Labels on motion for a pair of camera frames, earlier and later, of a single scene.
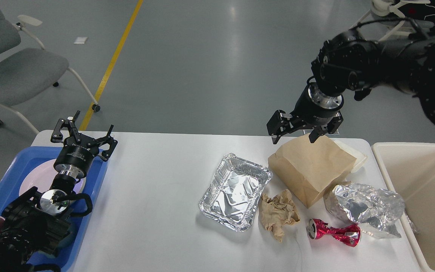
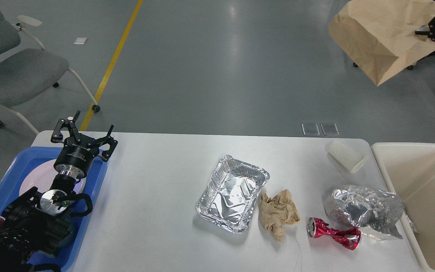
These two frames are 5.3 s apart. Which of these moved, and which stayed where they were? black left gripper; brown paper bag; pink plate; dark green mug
Moved: brown paper bag
Stayed: dark green mug; pink plate; black left gripper
